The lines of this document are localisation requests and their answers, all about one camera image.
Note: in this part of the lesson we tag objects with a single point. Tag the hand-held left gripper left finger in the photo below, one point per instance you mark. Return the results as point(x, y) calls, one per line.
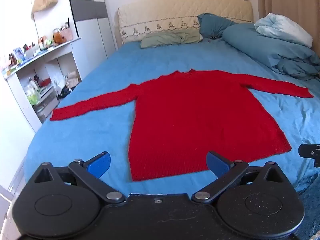
point(100, 164)

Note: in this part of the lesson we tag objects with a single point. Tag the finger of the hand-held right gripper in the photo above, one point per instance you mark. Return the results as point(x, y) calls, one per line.
point(308, 151)

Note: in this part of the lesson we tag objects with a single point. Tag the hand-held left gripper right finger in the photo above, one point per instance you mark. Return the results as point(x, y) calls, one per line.
point(217, 165)

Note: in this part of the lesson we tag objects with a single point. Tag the red knit sweater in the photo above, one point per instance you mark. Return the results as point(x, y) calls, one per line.
point(187, 117)

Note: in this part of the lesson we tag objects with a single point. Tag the bed with blue sheet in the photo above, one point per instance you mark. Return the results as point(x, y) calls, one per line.
point(100, 80)

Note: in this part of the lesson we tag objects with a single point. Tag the beige cloth bag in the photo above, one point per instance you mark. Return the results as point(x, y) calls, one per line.
point(73, 78)

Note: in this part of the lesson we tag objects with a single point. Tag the green plastic bag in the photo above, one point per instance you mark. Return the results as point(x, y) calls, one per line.
point(33, 97)

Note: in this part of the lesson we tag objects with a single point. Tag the red box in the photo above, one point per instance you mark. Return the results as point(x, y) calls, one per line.
point(45, 82)

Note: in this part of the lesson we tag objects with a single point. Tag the white shelf unit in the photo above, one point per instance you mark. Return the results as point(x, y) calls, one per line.
point(50, 62)

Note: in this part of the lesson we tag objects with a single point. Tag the teal duvet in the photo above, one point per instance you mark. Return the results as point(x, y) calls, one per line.
point(262, 47)

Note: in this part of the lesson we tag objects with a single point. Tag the light blue blanket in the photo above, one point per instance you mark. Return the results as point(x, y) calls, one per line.
point(282, 28)

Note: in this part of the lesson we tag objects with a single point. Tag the pink storage box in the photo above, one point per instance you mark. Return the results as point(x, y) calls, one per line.
point(67, 33)

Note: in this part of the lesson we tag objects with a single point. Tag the green pillow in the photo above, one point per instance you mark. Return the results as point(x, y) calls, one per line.
point(165, 38)

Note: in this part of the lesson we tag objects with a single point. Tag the blue and white carton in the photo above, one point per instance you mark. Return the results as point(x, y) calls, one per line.
point(18, 53)

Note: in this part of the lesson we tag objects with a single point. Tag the teal pillow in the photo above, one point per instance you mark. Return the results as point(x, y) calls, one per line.
point(212, 25)

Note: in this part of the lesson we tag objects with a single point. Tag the white and grey wardrobe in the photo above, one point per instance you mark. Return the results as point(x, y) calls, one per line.
point(90, 17)

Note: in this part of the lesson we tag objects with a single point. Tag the beige curtain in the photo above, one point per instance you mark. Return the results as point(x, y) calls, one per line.
point(287, 0)

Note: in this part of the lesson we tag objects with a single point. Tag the beige quilted headboard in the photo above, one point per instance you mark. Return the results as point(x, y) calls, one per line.
point(175, 10)

